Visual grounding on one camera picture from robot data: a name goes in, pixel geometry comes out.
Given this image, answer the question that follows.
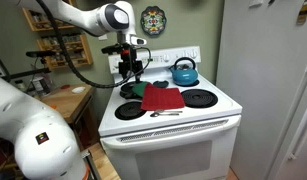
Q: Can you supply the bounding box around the small white bowl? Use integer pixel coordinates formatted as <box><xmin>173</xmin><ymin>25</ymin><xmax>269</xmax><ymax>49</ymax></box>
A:
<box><xmin>71</xmin><ymin>86</ymin><xmax>87</xmax><ymax>94</ymax></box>

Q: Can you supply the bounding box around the blue kettle with black handle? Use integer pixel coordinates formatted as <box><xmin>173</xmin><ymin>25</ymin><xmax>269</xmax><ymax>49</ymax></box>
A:
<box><xmin>168</xmin><ymin>57</ymin><xmax>199</xmax><ymax>87</ymax></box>

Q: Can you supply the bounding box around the white refrigerator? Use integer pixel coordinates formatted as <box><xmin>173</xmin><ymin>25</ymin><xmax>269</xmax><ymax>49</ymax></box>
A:
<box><xmin>215</xmin><ymin>0</ymin><xmax>307</xmax><ymax>180</ymax></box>

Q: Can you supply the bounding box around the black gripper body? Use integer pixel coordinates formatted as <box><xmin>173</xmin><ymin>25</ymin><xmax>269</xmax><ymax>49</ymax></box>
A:
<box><xmin>118</xmin><ymin>48</ymin><xmax>144</xmax><ymax>78</ymax></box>

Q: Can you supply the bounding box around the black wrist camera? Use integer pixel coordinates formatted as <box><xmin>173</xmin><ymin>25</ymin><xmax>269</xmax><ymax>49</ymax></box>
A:
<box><xmin>101</xmin><ymin>44</ymin><xmax>129</xmax><ymax>55</ymax></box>

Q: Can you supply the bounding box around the green cloth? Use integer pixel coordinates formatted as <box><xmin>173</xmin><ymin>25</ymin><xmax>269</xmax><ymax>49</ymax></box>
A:
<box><xmin>131</xmin><ymin>80</ymin><xmax>151</xmax><ymax>98</ymax></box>

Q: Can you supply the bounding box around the metal spoon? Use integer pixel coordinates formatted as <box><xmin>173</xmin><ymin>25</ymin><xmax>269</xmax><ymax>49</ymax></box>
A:
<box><xmin>149</xmin><ymin>112</ymin><xmax>181</xmax><ymax>118</ymax></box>
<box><xmin>155</xmin><ymin>109</ymin><xmax>184</xmax><ymax>115</ymax></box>

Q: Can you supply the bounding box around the white electric stove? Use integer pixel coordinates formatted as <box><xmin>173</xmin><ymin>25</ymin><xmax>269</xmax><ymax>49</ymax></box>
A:
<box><xmin>98</xmin><ymin>45</ymin><xmax>243</xmax><ymax>180</ymax></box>

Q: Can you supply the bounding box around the black stereo camera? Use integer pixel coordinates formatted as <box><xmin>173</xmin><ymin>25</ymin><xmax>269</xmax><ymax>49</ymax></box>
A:
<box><xmin>25</xmin><ymin>49</ymin><xmax>57</xmax><ymax>58</ymax></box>

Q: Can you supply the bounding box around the black camera stand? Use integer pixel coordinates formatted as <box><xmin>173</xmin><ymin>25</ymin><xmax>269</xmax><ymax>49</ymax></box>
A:
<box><xmin>0</xmin><ymin>48</ymin><xmax>53</xmax><ymax>83</ymax></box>

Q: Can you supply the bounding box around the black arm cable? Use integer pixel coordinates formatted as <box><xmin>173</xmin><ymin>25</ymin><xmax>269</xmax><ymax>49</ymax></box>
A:
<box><xmin>36</xmin><ymin>0</ymin><xmax>153</xmax><ymax>90</ymax></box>

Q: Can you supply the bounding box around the wooden butcher block table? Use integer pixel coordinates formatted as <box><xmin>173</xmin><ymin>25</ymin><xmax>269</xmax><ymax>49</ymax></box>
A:
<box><xmin>39</xmin><ymin>83</ymin><xmax>97</xmax><ymax>151</ymax></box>

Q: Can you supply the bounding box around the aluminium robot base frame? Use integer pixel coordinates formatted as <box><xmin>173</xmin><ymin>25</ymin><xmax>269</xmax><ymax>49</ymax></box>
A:
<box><xmin>81</xmin><ymin>149</ymin><xmax>101</xmax><ymax>180</ymax></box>

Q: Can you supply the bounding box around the colourful decorative wall plate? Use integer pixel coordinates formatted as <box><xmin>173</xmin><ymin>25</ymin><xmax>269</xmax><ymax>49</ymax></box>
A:
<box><xmin>140</xmin><ymin>5</ymin><xmax>168</xmax><ymax>37</ymax></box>

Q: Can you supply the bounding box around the red kitchen towel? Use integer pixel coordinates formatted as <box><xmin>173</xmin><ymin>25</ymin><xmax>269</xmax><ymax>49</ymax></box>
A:
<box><xmin>140</xmin><ymin>83</ymin><xmax>186</xmax><ymax>112</ymax></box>

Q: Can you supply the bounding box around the dark spoon rest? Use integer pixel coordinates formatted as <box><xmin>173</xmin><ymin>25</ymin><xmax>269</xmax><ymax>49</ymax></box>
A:
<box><xmin>152</xmin><ymin>79</ymin><xmax>170</xmax><ymax>89</ymax></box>

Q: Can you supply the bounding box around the black coil burner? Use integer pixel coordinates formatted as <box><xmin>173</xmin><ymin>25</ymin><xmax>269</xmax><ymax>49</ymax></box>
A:
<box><xmin>180</xmin><ymin>88</ymin><xmax>219</xmax><ymax>109</ymax></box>
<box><xmin>119</xmin><ymin>91</ymin><xmax>142</xmax><ymax>101</ymax></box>
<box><xmin>114</xmin><ymin>101</ymin><xmax>148</xmax><ymax>121</ymax></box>
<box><xmin>172</xmin><ymin>78</ymin><xmax>201</xmax><ymax>88</ymax></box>

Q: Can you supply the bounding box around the colourful fridge flyer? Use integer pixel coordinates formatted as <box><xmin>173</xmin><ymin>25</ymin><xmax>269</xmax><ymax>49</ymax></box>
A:
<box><xmin>296</xmin><ymin>0</ymin><xmax>307</xmax><ymax>26</ymax></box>

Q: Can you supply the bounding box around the wooden platform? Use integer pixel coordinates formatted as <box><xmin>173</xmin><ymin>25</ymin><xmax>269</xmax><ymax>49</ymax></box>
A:
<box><xmin>87</xmin><ymin>143</ymin><xmax>121</xmax><ymax>180</ymax></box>

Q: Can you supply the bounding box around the white fridge paper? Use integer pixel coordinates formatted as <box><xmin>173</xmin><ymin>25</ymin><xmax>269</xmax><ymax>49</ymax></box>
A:
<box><xmin>248</xmin><ymin>0</ymin><xmax>264</xmax><ymax>8</ymax></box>

